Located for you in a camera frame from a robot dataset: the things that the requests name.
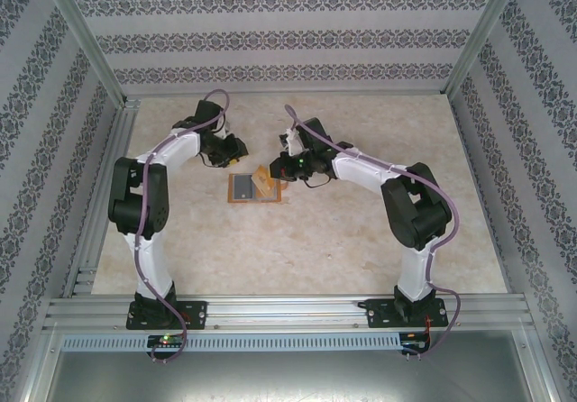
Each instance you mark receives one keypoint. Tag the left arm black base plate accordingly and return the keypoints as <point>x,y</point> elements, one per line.
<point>194,314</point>

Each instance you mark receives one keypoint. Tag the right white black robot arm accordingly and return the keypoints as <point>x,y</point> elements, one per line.
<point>417,208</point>

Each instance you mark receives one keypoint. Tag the aluminium front rail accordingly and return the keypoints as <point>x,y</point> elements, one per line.
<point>288,314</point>

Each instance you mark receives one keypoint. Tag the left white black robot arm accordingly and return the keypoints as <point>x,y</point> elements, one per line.
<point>153,267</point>

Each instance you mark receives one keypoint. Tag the left aluminium frame post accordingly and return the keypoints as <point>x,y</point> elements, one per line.
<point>85,37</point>

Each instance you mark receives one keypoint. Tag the orange leather card holder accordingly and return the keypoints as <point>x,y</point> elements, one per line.
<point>231,201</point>

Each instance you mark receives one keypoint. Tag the right aluminium frame post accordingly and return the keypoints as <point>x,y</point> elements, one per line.
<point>479,37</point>

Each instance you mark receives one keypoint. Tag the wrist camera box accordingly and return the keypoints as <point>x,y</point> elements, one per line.
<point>223,130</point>
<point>290,143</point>

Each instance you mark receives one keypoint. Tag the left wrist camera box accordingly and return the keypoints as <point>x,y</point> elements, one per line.
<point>223,130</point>

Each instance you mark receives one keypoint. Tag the aluminium side rail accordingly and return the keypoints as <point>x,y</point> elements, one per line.
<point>118,140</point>

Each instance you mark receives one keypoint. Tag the grey metal shelf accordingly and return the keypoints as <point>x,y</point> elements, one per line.
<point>288,375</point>

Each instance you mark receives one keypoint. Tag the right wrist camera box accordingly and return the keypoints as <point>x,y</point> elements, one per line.
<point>290,143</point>

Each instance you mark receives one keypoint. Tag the tan credit card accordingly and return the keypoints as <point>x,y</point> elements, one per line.
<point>263,183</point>

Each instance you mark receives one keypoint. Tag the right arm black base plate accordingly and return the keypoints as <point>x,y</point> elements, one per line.
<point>378,314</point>

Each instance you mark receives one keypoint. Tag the dark grey credit card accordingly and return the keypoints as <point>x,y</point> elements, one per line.
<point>244,188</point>

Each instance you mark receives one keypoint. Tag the aluminium frame post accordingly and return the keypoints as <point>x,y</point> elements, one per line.
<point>85,37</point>
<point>479,37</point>

